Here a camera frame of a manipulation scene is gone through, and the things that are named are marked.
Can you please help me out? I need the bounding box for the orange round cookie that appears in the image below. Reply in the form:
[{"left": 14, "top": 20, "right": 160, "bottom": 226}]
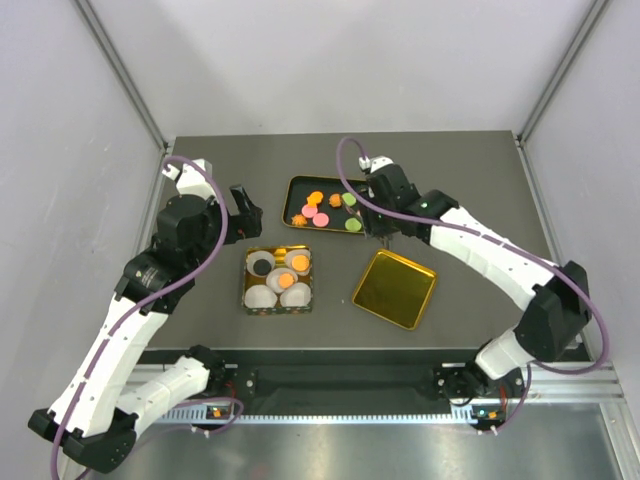
[{"left": 291, "top": 255, "right": 310, "bottom": 273}]

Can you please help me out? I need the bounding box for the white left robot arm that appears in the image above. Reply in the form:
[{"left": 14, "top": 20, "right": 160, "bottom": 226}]
[{"left": 28, "top": 156, "right": 262, "bottom": 479}]

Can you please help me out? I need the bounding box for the white paper cup top left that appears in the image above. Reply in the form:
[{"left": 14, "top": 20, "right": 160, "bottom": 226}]
[{"left": 247, "top": 250, "right": 275, "bottom": 276}]

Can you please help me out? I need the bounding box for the white paper cup centre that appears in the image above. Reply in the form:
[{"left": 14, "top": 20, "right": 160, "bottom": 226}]
[{"left": 265, "top": 267, "right": 298, "bottom": 294}]

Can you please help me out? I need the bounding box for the black sandwich cookie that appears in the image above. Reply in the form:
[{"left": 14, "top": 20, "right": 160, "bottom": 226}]
[{"left": 253, "top": 259, "right": 272, "bottom": 277}]

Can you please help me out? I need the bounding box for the green round cookie lower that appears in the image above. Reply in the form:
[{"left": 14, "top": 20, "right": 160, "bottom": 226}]
[{"left": 344, "top": 218, "right": 362, "bottom": 232}]

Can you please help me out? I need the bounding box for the green round cookie upper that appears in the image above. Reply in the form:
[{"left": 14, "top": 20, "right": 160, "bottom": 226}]
[{"left": 341, "top": 192, "right": 357, "bottom": 207}]

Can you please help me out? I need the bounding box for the black rectangular tray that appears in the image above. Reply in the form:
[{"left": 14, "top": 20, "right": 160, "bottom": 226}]
[{"left": 282, "top": 175, "right": 394, "bottom": 238}]

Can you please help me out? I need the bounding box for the green round cookie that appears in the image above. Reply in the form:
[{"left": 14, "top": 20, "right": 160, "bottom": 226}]
[
  {"left": 344, "top": 218, "right": 362, "bottom": 232},
  {"left": 341, "top": 192, "right": 357, "bottom": 207}
]

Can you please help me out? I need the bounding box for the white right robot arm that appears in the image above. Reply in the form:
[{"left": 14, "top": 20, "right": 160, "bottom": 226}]
[{"left": 357, "top": 156, "right": 591, "bottom": 396}]

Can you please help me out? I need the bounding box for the orange star cookie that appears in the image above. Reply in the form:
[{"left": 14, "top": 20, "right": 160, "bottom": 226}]
[{"left": 291, "top": 214, "right": 308, "bottom": 227}]

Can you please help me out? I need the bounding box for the gold square cookie tin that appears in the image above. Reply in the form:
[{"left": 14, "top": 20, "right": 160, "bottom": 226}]
[{"left": 241, "top": 245, "right": 314, "bottom": 316}]

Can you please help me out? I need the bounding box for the white paper cup bottom left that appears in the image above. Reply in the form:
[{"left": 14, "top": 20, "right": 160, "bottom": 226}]
[{"left": 244, "top": 285, "right": 278, "bottom": 309}]

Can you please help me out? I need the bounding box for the white paper cup bottom right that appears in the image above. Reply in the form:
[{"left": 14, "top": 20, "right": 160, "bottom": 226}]
[{"left": 280, "top": 282, "right": 312, "bottom": 308}]

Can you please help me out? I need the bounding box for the pink round cookie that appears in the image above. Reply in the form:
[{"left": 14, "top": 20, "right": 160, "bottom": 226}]
[
  {"left": 312, "top": 212, "right": 330, "bottom": 228},
  {"left": 301, "top": 205, "right": 318, "bottom": 219}
]

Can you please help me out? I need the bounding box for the orange bird cookie left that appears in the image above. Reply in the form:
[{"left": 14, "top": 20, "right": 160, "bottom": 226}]
[{"left": 306, "top": 191, "right": 324, "bottom": 207}]

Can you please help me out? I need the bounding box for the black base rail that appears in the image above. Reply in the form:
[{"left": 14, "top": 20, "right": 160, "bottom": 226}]
[{"left": 139, "top": 348, "right": 591, "bottom": 416}]

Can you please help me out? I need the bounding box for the orange flower cookie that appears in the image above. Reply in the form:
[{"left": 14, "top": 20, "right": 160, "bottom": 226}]
[{"left": 278, "top": 272, "right": 296, "bottom": 290}]

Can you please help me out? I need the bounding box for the gold square tin lid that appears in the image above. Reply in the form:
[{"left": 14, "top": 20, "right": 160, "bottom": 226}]
[{"left": 352, "top": 249, "right": 438, "bottom": 331}]

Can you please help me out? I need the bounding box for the orange spiky cookie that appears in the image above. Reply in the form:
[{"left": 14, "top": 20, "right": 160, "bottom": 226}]
[{"left": 329, "top": 194, "right": 342, "bottom": 208}]

